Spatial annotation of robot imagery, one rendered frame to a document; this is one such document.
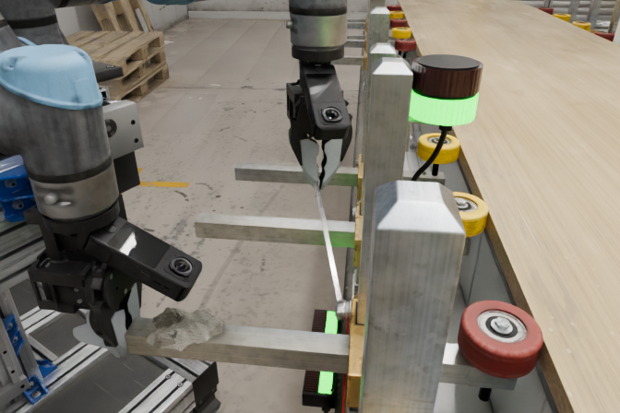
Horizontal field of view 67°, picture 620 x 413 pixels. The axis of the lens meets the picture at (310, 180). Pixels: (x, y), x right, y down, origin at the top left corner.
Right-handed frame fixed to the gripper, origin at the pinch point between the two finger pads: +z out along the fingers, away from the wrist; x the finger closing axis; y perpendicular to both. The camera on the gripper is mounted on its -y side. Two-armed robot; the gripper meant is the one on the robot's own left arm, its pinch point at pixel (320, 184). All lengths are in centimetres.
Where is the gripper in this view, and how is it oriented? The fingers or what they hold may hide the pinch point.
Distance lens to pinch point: 70.9
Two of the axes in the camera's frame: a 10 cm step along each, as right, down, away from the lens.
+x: -9.7, 1.1, -2.1
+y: -2.3, -4.5, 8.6
